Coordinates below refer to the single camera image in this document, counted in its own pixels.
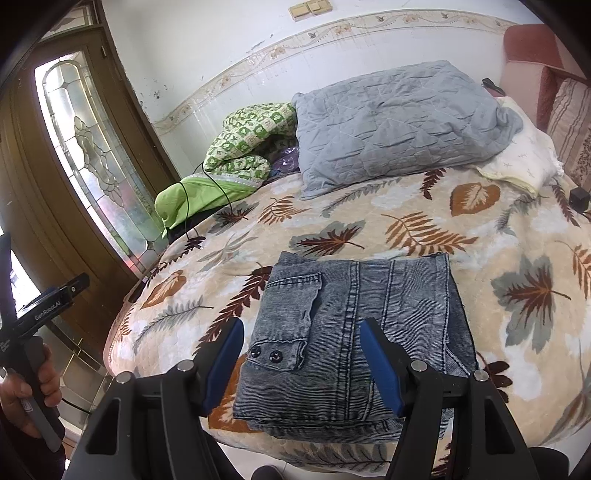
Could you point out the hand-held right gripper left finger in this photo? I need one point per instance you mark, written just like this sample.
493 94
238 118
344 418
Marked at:
224 364

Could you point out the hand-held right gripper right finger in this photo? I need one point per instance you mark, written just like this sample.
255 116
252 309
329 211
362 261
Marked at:
381 364

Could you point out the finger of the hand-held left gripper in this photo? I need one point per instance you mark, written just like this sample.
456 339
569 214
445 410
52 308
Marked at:
76 284

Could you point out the person's left forearm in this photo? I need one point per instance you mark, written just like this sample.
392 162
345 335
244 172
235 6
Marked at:
23 454

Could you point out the person's left hand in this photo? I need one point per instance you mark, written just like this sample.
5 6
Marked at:
14 397

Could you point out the wooden door with patterned glass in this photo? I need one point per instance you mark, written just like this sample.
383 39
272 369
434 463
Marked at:
27 161

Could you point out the plain green cloth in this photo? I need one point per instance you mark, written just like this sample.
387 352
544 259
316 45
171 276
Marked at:
194 198

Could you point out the leaf-print beige blanket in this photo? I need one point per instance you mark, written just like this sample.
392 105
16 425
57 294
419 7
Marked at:
415 221

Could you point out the dark purple cloth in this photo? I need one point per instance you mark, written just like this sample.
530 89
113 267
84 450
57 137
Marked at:
286 161

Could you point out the green patterned quilt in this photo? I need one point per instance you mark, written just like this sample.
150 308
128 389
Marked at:
240 138

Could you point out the grey quilted pillow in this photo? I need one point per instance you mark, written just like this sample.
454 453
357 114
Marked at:
392 124

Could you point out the white pillow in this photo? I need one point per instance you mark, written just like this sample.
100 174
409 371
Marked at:
521 157

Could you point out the black power adapter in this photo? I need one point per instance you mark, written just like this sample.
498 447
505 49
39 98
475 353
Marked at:
579 199

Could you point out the small black object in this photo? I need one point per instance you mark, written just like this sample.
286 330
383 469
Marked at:
490 84

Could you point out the striped cushion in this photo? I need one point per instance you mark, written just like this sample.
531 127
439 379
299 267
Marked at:
572 120

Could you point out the pink sofa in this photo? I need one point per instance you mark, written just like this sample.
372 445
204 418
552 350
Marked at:
526 55

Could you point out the beige wall switch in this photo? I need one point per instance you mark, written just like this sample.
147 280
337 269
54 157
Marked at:
299 11
319 5

